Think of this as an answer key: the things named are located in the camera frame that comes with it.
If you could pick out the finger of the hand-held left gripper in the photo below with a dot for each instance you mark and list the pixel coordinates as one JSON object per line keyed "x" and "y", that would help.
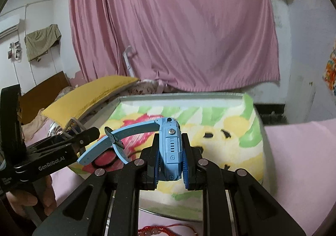
{"x": 89, "y": 135}

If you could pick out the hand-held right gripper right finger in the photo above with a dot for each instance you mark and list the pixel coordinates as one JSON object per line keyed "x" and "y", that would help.
{"x": 185, "y": 170}

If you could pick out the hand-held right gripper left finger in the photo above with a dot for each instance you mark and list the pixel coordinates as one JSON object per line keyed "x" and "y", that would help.
{"x": 156, "y": 162}

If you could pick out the blue smartwatch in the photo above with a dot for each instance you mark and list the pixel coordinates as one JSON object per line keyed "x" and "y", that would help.
{"x": 170, "y": 152}

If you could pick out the painted tray with frame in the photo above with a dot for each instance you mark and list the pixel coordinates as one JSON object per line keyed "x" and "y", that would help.
{"x": 183, "y": 95}

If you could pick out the person's left hand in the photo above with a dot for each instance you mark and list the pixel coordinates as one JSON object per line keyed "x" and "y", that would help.
{"x": 21, "y": 202}

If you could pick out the beige blanket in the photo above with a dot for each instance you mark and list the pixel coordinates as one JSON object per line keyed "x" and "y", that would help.
{"x": 32, "y": 125}

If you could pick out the wooden headboard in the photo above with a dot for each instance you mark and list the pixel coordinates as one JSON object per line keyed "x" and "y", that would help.
{"x": 39, "y": 97}

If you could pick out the yellow pillow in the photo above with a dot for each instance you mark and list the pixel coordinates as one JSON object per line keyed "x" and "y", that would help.
{"x": 86, "y": 94}

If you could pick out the cartoon printed towel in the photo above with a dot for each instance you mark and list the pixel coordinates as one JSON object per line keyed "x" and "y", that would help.
{"x": 231, "y": 125}

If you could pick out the floral patterned pillow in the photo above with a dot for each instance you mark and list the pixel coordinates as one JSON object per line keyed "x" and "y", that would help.
{"x": 147, "y": 86}

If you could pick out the olive hanging cloth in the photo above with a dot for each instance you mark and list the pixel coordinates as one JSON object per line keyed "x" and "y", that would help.
{"x": 42, "y": 41}

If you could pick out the white air conditioner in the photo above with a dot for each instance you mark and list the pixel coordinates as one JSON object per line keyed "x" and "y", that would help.
{"x": 8, "y": 27}

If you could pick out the pink bed sheet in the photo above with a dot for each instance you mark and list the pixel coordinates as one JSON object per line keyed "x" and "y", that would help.
{"x": 302, "y": 160}

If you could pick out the pink curtain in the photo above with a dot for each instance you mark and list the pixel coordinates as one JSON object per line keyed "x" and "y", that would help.
{"x": 170, "y": 28}

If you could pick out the colourful wall painting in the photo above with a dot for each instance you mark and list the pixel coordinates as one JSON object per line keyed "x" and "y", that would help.
{"x": 331, "y": 68}

